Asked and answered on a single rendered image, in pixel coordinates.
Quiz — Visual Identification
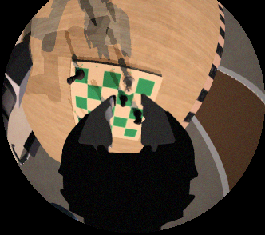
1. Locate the green and cream chessboard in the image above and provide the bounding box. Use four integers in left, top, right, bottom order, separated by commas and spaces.
70, 61, 163, 141

